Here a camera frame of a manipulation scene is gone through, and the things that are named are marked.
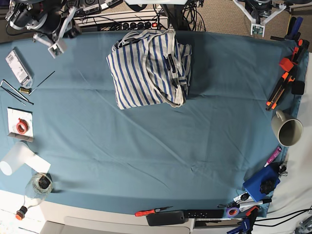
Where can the blue plastic box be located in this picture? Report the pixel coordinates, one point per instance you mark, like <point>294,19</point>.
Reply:
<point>262,183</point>

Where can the black square block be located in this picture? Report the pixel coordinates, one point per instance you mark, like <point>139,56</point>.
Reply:
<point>298,87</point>

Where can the clear glass bottle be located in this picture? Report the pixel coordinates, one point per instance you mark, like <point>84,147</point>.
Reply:
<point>36,191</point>

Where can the black power strip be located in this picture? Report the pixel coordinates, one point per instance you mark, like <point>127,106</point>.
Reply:
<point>137,25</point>

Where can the orange plastic block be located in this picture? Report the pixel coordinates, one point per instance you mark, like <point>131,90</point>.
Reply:
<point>286,64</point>

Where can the blue white striped T-shirt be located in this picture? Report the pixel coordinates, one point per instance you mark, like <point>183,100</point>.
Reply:
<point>150,67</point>

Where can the black marker pen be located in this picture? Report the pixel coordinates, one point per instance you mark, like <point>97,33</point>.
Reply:
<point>246,205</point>

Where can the black remote control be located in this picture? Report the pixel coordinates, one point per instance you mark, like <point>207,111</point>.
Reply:
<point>208,214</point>

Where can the teal table cloth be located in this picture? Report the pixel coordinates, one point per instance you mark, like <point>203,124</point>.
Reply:
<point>196,156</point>

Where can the red handled screwdriver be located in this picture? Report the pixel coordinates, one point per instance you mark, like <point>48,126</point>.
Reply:
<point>148,212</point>

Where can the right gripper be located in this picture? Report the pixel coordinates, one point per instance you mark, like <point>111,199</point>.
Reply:
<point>52,22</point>

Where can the orange black utility knife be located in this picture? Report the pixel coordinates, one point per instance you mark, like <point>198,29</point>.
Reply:
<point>280,88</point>

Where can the metal hex key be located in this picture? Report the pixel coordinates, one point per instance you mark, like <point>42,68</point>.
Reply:
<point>8,88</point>

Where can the orange black clamp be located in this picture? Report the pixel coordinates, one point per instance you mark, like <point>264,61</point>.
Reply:
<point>299,51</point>

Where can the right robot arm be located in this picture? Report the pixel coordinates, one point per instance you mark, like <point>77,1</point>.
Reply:
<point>27,14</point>

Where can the red tape roll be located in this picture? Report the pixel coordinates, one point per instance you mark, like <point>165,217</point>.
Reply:
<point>22,126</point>

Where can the grey ceramic mug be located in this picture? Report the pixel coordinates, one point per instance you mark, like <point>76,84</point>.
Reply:
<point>287,130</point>

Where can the purple tape roll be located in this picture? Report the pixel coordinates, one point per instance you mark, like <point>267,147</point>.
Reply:
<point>232,212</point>

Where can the black smartphone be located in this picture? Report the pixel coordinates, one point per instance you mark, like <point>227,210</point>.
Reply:
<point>166,218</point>

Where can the white barcode blister pack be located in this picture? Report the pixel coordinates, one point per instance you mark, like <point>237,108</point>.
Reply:
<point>19,69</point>

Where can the blue black bar clamp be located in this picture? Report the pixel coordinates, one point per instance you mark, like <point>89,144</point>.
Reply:
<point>246,225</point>

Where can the pink white pen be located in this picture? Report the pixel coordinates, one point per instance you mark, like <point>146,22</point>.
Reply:
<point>274,155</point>

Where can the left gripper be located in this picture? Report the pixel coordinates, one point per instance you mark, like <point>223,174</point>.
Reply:
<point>259,8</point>

